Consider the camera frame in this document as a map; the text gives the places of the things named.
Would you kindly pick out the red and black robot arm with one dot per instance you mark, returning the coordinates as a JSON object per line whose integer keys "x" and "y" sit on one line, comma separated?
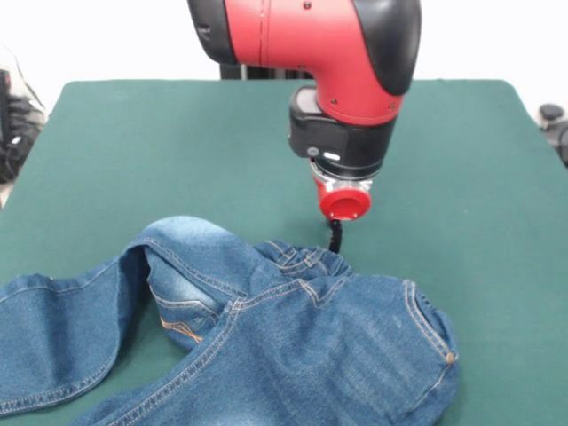
{"x": 328, "y": 66}

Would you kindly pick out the dark green table cloth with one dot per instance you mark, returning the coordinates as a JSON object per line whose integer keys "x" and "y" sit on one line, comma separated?
{"x": 133, "y": 155}

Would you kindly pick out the blue denim jeans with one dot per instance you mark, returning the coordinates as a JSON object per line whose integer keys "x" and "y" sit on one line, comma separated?
{"x": 266, "y": 355}

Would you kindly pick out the black round-topped device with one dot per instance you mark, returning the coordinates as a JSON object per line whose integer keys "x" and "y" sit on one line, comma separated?
{"x": 552, "y": 113}

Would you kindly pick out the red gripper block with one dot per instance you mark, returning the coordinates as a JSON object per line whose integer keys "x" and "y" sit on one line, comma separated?
{"x": 344, "y": 204}

